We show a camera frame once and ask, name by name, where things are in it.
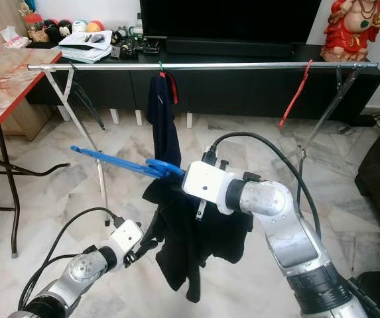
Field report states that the black television cabinet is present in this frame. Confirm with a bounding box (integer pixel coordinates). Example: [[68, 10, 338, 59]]
[[27, 40, 380, 121]]

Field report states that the black flat television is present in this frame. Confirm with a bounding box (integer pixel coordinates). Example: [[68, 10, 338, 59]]
[[139, 0, 323, 44]]

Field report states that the red lid jar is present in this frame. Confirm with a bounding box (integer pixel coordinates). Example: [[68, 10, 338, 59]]
[[24, 13, 44, 42]]

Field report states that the navy shirt white print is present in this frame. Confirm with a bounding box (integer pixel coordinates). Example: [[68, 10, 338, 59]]
[[145, 73, 182, 166]]

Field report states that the metal clothes rack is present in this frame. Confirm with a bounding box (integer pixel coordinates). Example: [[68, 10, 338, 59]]
[[27, 61, 379, 226]]

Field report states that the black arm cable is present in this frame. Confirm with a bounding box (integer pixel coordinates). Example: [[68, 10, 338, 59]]
[[206, 131, 323, 242], [19, 207, 124, 312]]

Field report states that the black mouse plush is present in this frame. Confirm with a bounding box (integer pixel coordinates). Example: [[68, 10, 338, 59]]
[[42, 20, 71, 40]]

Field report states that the red plastic hanger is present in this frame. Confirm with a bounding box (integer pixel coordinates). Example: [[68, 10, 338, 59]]
[[278, 59, 314, 129]]

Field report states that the marble top folding table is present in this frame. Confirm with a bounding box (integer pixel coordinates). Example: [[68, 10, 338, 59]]
[[0, 48, 63, 258]]

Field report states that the stack of white papers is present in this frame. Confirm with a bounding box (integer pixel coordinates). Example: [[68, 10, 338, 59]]
[[58, 30, 114, 64]]

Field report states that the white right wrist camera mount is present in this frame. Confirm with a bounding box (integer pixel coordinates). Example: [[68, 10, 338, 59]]
[[182, 160, 237, 216]]

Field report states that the black hanger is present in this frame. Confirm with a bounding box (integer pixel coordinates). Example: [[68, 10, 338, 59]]
[[70, 70, 106, 131]]

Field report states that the pink tissue pack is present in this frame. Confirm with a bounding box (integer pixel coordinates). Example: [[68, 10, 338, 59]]
[[1, 26, 31, 50]]

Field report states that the small black box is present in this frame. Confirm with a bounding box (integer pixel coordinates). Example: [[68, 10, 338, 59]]
[[142, 38, 162, 56]]

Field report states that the black yellow gadget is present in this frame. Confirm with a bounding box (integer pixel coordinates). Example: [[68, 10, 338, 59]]
[[119, 34, 143, 60]]

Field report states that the dark shirt with red stripes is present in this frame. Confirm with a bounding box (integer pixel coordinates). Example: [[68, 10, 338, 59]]
[[142, 176, 255, 303]]

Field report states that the blue gold trophy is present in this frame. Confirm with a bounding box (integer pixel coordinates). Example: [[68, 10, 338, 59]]
[[17, 0, 36, 17]]

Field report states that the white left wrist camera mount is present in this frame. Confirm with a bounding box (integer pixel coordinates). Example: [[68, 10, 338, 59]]
[[109, 219, 145, 267]]

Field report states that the blue plastic hanger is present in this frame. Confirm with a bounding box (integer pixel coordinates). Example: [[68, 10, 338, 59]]
[[70, 145, 185, 181]]

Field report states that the red laughing buddha statue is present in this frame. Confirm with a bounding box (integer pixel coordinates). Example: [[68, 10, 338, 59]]
[[320, 0, 380, 63]]

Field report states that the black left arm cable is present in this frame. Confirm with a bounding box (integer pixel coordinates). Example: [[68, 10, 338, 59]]
[[19, 207, 124, 312]]

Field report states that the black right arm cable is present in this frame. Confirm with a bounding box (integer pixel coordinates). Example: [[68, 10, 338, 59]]
[[206, 131, 323, 242]]

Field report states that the black soundbar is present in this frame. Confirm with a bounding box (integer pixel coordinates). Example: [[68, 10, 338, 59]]
[[164, 37, 294, 59]]

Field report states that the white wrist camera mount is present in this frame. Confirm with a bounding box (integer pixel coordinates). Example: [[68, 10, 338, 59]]
[[109, 219, 145, 267], [182, 160, 237, 216]]

